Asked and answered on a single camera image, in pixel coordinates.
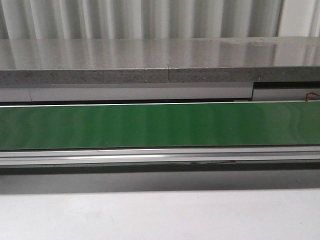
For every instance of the grey stone countertop slab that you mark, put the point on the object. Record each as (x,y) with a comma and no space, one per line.
(159,61)

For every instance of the green conveyor belt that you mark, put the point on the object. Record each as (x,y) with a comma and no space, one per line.
(159,125)

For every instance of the white corrugated curtain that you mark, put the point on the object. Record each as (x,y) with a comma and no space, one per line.
(158,19)

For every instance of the rear grey conveyor rail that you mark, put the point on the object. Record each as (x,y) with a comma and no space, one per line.
(159,92)

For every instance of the front aluminium conveyor rail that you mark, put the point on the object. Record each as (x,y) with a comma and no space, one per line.
(160,155)

